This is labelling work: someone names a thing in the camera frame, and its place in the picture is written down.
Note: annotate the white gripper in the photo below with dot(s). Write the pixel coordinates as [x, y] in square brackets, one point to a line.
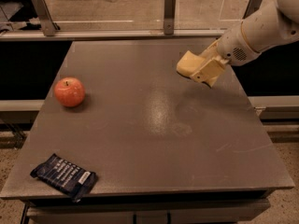
[234, 48]

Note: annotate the yellow sponge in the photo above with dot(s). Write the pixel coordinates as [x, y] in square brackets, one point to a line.
[188, 64]

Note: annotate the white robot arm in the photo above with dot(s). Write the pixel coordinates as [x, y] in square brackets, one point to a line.
[273, 25]

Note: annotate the dark blue rxbar wrapper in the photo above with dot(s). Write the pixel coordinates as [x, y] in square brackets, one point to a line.
[66, 177]

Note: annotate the clear acrylic barrier panel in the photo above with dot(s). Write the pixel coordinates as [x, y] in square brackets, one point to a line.
[192, 17]

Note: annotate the red apple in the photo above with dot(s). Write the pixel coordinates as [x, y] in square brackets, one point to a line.
[69, 92]

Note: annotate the grey table base cabinet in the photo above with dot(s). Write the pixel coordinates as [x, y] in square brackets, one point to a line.
[185, 212]

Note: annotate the middle metal bracket post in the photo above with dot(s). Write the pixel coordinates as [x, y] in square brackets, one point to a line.
[169, 16]

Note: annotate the metal bracket post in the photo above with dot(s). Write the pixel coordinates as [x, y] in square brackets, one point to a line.
[252, 6]
[49, 27]
[169, 16]

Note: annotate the right metal bracket post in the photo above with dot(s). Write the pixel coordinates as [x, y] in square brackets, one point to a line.
[252, 6]

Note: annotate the left metal bracket post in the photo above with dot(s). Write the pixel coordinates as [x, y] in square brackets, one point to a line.
[49, 27]

